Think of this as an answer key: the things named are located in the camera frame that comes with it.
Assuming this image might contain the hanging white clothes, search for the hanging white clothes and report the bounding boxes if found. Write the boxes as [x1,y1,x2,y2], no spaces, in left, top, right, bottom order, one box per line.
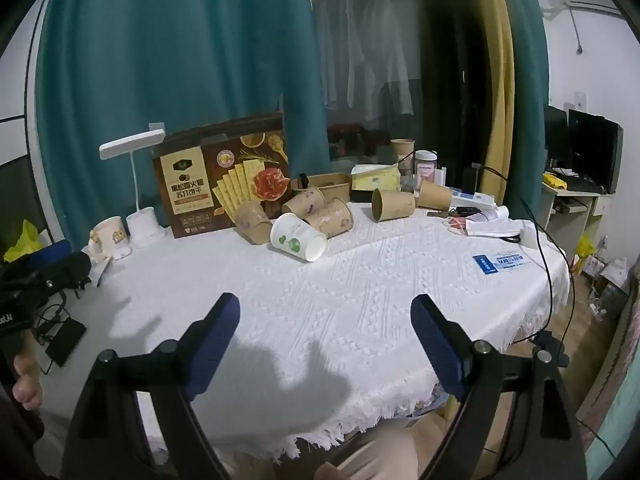
[319,0,417,117]

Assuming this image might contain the black computer monitor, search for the black computer monitor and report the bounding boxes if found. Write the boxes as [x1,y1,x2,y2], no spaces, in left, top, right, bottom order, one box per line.
[567,108,624,196]
[543,104,569,172]

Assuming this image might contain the yellow plastic bag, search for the yellow plastic bag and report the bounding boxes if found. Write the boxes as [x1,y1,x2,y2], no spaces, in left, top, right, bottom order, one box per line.
[2,219,44,264]

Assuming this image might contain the beige rectangular container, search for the beige rectangular container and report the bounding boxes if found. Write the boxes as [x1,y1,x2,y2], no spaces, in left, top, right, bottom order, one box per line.
[291,172,354,202]

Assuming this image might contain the white printed mug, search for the white printed mug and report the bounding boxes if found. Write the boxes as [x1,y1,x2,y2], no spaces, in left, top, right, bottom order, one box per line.
[89,216,133,262]

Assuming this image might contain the black smartphone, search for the black smartphone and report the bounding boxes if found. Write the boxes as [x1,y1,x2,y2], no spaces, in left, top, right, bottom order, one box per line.
[44,317,87,368]

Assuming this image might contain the tall brown paper cup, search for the tall brown paper cup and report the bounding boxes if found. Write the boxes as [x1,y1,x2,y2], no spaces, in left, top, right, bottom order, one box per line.
[390,138,416,172]

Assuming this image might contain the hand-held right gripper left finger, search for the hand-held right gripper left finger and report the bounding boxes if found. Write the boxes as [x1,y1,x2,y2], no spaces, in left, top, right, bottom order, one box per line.
[62,292,241,480]

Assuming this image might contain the white green-print paper cup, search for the white green-print paper cup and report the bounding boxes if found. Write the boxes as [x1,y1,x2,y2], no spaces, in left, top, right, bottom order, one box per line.
[269,212,329,264]

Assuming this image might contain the clear jar with label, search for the clear jar with label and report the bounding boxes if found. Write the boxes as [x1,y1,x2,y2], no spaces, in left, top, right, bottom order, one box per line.
[413,149,439,182]

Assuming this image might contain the person's left hand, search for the person's left hand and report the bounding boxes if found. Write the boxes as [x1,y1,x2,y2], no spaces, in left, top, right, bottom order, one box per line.
[12,352,45,413]

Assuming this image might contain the white air conditioner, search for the white air conditioner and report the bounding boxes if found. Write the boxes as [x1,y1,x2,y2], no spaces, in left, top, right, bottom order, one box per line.
[541,0,627,22]

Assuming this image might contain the person's leg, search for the person's leg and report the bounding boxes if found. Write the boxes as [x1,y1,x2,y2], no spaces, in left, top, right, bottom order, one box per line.
[320,416,443,480]

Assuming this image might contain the light wooden computer desk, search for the light wooden computer desk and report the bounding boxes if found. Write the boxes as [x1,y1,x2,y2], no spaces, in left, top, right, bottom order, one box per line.
[539,179,614,262]

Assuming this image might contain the white paper sheets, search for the white paper sheets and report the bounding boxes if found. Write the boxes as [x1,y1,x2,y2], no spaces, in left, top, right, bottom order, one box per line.
[464,204,523,238]

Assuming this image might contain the blue and white card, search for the blue and white card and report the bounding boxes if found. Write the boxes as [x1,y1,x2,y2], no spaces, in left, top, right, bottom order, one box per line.
[472,252,527,276]

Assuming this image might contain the white and blue flat box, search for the white and blue flat box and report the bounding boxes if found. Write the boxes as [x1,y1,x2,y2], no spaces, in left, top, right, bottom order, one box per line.
[440,186,497,209]

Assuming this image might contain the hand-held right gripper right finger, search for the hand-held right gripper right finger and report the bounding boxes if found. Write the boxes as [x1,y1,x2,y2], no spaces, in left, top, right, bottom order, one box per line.
[410,294,589,480]

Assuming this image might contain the brown cracker box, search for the brown cracker box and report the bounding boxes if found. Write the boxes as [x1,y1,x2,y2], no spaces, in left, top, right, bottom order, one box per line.
[152,112,292,240]

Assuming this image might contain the black coiled cable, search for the black coiled cable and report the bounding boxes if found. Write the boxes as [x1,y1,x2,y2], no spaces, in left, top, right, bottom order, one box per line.
[29,287,70,376]

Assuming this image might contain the teal curtain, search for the teal curtain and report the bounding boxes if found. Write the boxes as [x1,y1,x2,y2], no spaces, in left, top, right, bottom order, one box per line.
[495,0,549,183]
[34,0,332,252]

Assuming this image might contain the white desk lamp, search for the white desk lamp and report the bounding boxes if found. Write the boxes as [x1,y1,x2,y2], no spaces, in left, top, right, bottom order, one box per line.
[98,128,167,249]

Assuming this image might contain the yellow tissue pack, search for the yellow tissue pack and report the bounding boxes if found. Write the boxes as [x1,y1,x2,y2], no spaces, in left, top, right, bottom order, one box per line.
[349,163,401,191]

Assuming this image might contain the small yellow bag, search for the small yellow bag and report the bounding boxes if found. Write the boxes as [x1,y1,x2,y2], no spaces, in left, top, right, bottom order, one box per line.
[577,234,597,272]

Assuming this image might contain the white textured tablecloth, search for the white textured tablecloth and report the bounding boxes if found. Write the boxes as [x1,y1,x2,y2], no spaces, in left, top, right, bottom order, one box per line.
[37,194,572,467]

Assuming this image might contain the yellow curtain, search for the yellow curtain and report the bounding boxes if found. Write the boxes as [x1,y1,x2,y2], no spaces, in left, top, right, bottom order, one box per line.
[466,0,517,195]

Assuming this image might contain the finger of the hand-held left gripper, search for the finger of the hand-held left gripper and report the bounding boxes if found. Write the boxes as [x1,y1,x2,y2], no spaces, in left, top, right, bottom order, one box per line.
[36,251,94,292]
[27,240,74,270]

